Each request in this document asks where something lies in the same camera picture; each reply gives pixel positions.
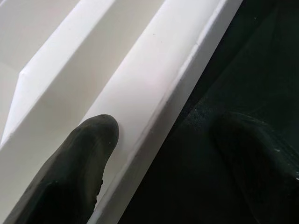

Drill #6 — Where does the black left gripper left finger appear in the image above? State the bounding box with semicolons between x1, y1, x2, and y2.
0;113;120;224

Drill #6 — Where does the white plastic table top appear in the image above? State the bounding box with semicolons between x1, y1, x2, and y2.
0;0;245;224

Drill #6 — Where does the black table cloth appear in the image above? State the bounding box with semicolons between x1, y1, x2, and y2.
127;0;299;224

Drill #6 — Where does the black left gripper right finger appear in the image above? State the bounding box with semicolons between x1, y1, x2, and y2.
214;114;299;224

